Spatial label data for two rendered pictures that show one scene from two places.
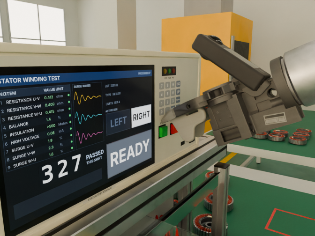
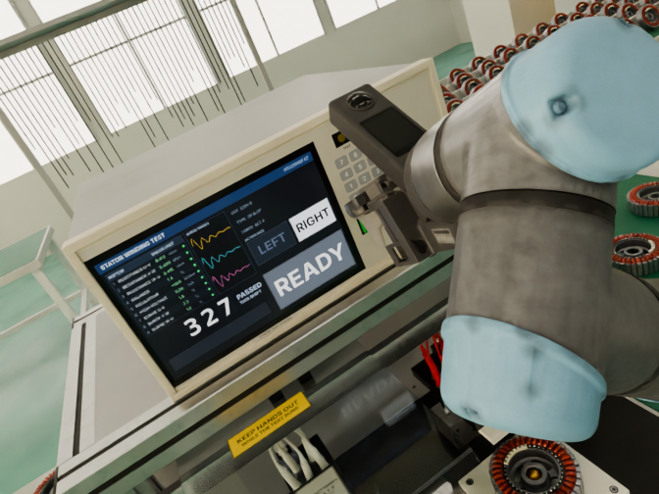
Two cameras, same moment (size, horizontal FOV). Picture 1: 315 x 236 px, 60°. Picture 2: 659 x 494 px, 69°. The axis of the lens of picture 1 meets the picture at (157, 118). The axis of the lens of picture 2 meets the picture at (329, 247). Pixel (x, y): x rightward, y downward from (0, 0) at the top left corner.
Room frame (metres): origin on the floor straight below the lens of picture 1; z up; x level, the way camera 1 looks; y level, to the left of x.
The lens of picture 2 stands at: (0.04, -0.30, 1.42)
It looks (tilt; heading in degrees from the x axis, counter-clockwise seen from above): 26 degrees down; 40
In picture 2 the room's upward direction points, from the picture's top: 24 degrees counter-clockwise
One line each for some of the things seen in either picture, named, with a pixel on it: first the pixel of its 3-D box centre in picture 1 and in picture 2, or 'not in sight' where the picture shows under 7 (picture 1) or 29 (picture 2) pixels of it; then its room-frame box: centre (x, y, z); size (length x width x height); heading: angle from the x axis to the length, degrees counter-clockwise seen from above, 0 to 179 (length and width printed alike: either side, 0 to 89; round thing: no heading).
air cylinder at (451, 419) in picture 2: not in sight; (462, 415); (0.51, -0.02, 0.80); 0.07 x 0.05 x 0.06; 146
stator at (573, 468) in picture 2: not in sight; (534, 476); (0.43, -0.14, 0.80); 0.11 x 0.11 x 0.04
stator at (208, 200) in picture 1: (218, 202); (633, 254); (0.97, -0.24, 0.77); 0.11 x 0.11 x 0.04
